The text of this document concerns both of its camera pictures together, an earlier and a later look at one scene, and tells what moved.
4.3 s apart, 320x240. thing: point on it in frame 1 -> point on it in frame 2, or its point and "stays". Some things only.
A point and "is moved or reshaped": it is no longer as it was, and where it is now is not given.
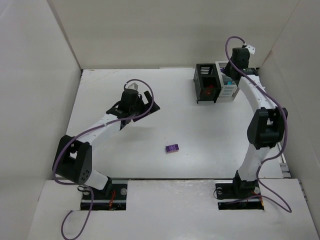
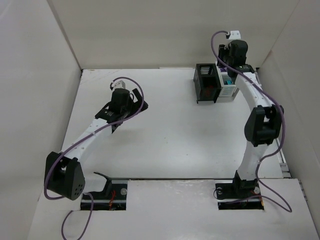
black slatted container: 207,82 stays
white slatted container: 229,85 stays
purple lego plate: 172,148 is moved or reshaped
